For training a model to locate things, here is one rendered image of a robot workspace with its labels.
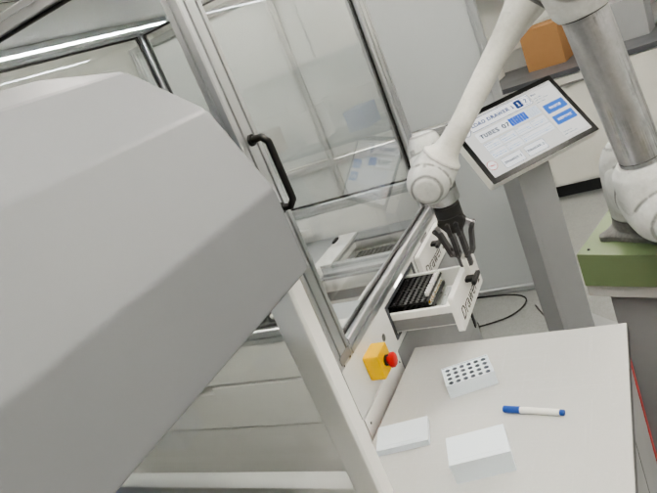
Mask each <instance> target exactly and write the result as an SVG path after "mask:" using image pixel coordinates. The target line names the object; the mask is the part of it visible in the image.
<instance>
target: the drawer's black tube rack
mask: <svg viewBox="0 0 657 493"><path fill-rule="evenodd" d="M433 274H434V273H433ZM433 274H428V275H422V276H417V277H411V278H406V279H404V281H403V283H402V284H401V286H400V288H399V289H398V291H397V292H396V294H395V296H394V298H393V299H392V301H391V303H390V305H389V307H388V311H389V313H395V312H401V311H408V310H414V309H420V308H427V307H433V306H436V305H437V303H436V302H437V300H438V297H439V295H440V293H442V289H443V287H444V285H445V281H444V280H443V281H442V283H441V285H440V287H439V289H438V292H437V293H436V294H435V295H436V296H435V297H434V299H433V300H434V301H433V302H432V304H430V305H429V303H422V301H423V298H424V296H425V294H424V292H425V290H426V288H427V287H428V285H429V282H430V280H431V279H432V277H433Z"/></svg>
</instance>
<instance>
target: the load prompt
mask: <svg viewBox="0 0 657 493"><path fill-rule="evenodd" d="M531 104H533V102H532V101H531V100H530V99H529V98H528V96H527V95H526V94H525V95H523V96H521V97H518V98H516V99H514V100H512V101H510V102H508V103H506V104H504V105H502V106H500V107H498V108H496V109H494V110H492V111H490V112H487V113H485V114H483V115H481V116H479V117H477V118H476V119H475V121H474V123H473V125H472V127H471V129H470V130H471V132H472V133H474V132H476V131H478V130H480V129H482V128H484V127H486V126H488V125H490V124H492V123H494V122H496V121H498V120H500V119H502V118H504V117H506V116H508V115H510V114H512V113H514V112H517V111H519V110H521V109H523V108H525V107H527V106H529V105H531Z"/></svg>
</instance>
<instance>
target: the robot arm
mask: <svg viewBox="0 0 657 493"><path fill-rule="evenodd" d="M608 1H609V0H505V1H504V6H503V9H502V11H501V14H500V16H499V19H498V22H497V24H496V26H495V29H494V31H493V33H492V36H491V38H490V40H489V42H488V44H487V46H486V48H485V50H484V52H483V54H482V56H481V58H480V60H479V62H478V64H477V66H476V68H475V70H474V72H473V74H472V76H471V78H470V80H469V82H468V84H467V86H466V88H465V90H464V92H463V95H462V97H461V99H460V102H459V104H458V106H457V108H456V110H455V112H454V114H453V116H452V118H451V120H450V122H449V124H448V125H447V127H446V129H445V130H444V132H443V134H442V135H441V137H440V136H439V135H438V133H437V132H436V131H434V130H425V131H421V132H418V133H417V134H416V135H414V136H413V137H411V138H410V139H409V142H408V152H409V158H410V166H411V168H410V170H409V173H408V178H407V187H408V191H409V193H410V195H411V197H412V198H413V199H414V200H416V201H418V202H421V203H422V204H426V205H429V206H430V207H432V208H433V210H434V213H435V216H436V218H437V227H435V228H434V229H433V231H432V234H433V235H434V236H436V237H437V238H438V240H439V241H440V243H441V244H442V246H443V247H444V249H445V250H446V252H447V253H448V254H449V255H450V257H456V258H457V259H458V261H459V264H460V267H463V268H464V270H465V273H466V276H467V275H472V274H474V271H473V268H472V265H473V259H472V256H471V254H472V253H474V251H475V249H476V246H475V234H474V225H475V222H476V220H475V219H472V220H471V219H468V218H466V216H465V215H464V214H463V212H462V209H461V206H460V202H459V197H460V193H459V191H458V188H457V185H456V181H455V179H456V176H457V174H458V171H459V169H460V162H459V153H460V149H461V147H462V145H463V143H464V141H465V139H466V137H467V135H468V133H469V131H470V129H471V127H472V125H473V123H474V121H475V119H476V117H477V115H478V114H479V112H480V111H481V109H482V107H483V105H484V103H485V101H486V99H487V97H488V95H489V93H490V91H491V90H492V88H493V86H494V84H495V82H496V80H497V78H498V76H499V74H500V72H501V70H502V69H503V67H504V64H505V62H506V61H507V59H508V57H509V55H510V54H511V52H512V51H513V49H514V48H515V46H516V45H517V43H518V42H519V41H520V39H521V38H522V37H523V35H524V34H525V33H526V32H527V30H528V29H529V28H530V27H531V26H532V24H533V23H534V22H535V21H536V20H537V18H538V17H539V16H540V15H541V14H542V13H543V12H544V10H546V11H547V13H548V15H549V17H550V18H551V20H552V21H554V22H555V23H557V24H559V25H562V27H563V30H564V32H565V34H566V37H567V39H568V42H569V44H570V47H571V49H572V52H573V54H574V57H575V59H576V61H577V64H578V66H579V69H580V71H581V74H582V76H583V78H584V80H585V82H586V85H587V87H588V90H589V92H590V95H591V99H592V101H593V104H594V106H595V108H596V111H597V113H598V116H599V118H600V121H601V123H602V126H603V128H604V130H605V133H606V135H607V138H608V140H609V142H608V143H607V144H606V146H605V147H604V148H603V150H602V152H601V156H600V159H599V166H598V169H599V176H600V181H601V186H602V190H603V194H604V197H605V200H606V203H607V206H608V208H609V211H610V214H611V220H612V224H611V225H610V226H609V228H608V229H607V230H605V231H604V232H602V233H601V234H600V235H599V239H600V241H601V242H627V243H642V244H652V245H655V246H657V129H656V127H655V124H654V121H653V119H652V116H651V113H650V111H649V108H648V105H647V104H646V101H645V98H644V96H643V93H642V90H641V88H640V85H639V82H638V80H637V77H636V74H635V70H634V68H633V65H632V62H631V60H630V57H629V54H628V52H627V49H626V46H625V44H624V41H623V38H622V36H621V33H620V30H619V28H618V25H617V23H616V21H615V18H614V15H613V13H612V10H611V7H610V5H609V2H608ZM465 223H466V225H467V227H469V228H468V236H469V246H468V243H467V240H466V237H465V235H464V232H463V226H464V224H465ZM441 229H442V230H443V231H444V232H446V233H447V234H448V237H449V238H450V241H451V243H452V246H453V247H452V246H451V244H450V243H449V241H448V240H447V238H446V237H445V235H444V234H443V233H442V230H441ZM456 233H457V236H458V237H459V239H460V244H461V247H462V250H463V252H464V253H462V251H461V250H460V245H459V242H458V239H457V237H456Z"/></svg>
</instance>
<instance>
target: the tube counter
mask: <svg viewBox="0 0 657 493"><path fill-rule="evenodd" d="M540 113H542V112H541V111H540V110H539V109H538V108H537V106H536V105H535V106H533V107H531V108H529V109H527V110H525V111H523V112H520V113H518V114H515V115H513V116H511V117H509V118H507V119H505V120H503V121H501V122H499V125H500V126H501V127H502V129H503V130H504V131H506V130H508V129H510V128H512V127H514V126H516V125H518V124H520V123H522V122H524V121H526V120H528V119H530V118H532V117H534V116H536V115H538V114H540Z"/></svg>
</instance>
